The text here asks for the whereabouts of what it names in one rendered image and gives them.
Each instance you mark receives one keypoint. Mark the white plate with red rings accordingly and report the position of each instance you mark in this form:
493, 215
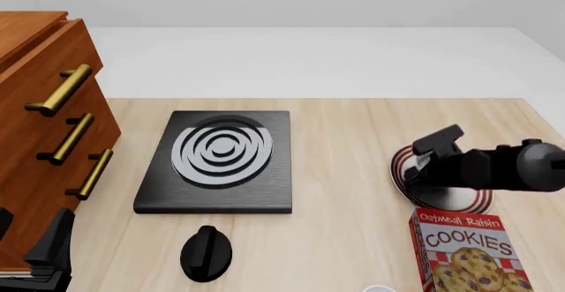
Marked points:
446, 199

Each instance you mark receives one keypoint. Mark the flat black stove plate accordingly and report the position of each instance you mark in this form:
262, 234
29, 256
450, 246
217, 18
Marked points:
163, 189

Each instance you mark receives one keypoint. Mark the oatmeal raisin cookies box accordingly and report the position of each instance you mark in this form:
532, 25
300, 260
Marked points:
468, 242

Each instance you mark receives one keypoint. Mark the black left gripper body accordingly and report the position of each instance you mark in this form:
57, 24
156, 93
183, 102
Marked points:
31, 280

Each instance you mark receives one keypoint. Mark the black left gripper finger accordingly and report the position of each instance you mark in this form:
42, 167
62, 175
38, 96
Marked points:
5, 222
53, 239

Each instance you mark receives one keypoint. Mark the round black stove knob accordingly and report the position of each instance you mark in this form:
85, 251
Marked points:
205, 255

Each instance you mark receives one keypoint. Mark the wooden cabinet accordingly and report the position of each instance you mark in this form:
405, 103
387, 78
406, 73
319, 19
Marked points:
17, 34

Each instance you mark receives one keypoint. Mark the white ramekin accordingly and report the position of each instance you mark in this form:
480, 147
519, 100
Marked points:
378, 289

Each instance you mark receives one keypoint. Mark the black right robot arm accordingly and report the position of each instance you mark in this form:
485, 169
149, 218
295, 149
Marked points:
516, 169

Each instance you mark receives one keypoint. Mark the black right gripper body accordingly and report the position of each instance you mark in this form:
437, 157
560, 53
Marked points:
419, 178

